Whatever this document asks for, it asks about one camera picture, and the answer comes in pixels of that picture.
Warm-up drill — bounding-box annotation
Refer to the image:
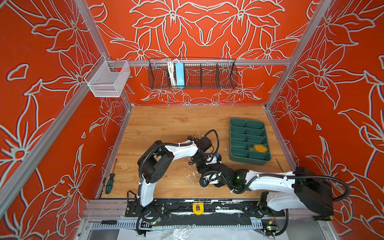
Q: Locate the green plastic divider tray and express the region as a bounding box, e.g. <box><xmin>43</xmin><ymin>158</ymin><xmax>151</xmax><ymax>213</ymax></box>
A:
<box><xmin>230</xmin><ymin>118</ymin><xmax>272</xmax><ymax>166</ymax></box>

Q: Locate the green striped sock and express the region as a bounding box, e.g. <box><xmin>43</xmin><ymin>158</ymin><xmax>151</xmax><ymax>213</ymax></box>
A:
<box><xmin>249</xmin><ymin>144</ymin><xmax>268</xmax><ymax>153</ymax></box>

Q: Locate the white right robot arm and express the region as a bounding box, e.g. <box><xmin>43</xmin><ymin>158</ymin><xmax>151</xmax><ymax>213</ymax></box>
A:
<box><xmin>196</xmin><ymin>163</ymin><xmax>351</xmax><ymax>217</ymax></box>

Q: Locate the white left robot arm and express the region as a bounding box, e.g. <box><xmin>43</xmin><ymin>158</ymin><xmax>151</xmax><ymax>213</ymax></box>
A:
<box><xmin>137</xmin><ymin>136</ymin><xmax>222</xmax><ymax>208</ymax></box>

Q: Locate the metal hex key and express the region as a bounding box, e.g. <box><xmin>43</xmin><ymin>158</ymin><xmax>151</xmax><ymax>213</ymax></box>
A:
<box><xmin>276</xmin><ymin>159</ymin><xmax>285</xmax><ymax>173</ymax></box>

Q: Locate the light blue box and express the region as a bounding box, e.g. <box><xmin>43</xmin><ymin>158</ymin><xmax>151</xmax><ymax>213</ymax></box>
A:
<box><xmin>175</xmin><ymin>62</ymin><xmax>185</xmax><ymax>89</ymax></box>

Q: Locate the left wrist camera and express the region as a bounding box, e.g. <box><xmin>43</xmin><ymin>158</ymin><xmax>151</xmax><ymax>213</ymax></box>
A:
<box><xmin>206</xmin><ymin>154</ymin><xmax>222</xmax><ymax>164</ymax></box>

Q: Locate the black wire wall basket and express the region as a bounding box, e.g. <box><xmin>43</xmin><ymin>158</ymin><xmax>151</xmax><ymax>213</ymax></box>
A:
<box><xmin>148</xmin><ymin>57</ymin><xmax>239</xmax><ymax>90</ymax></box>

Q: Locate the green handled screwdriver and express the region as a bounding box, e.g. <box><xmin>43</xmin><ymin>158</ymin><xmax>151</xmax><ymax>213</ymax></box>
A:
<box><xmin>105</xmin><ymin>173</ymin><xmax>115</xmax><ymax>195</ymax></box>

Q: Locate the white cable bundle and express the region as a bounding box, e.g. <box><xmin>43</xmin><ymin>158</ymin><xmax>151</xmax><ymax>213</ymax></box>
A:
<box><xmin>166</xmin><ymin>59</ymin><xmax>177</xmax><ymax>88</ymax></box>

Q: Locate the clear plastic wall bin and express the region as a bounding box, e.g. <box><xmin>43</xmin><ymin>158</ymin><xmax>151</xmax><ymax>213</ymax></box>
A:
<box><xmin>85</xmin><ymin>56</ymin><xmax>131</xmax><ymax>98</ymax></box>

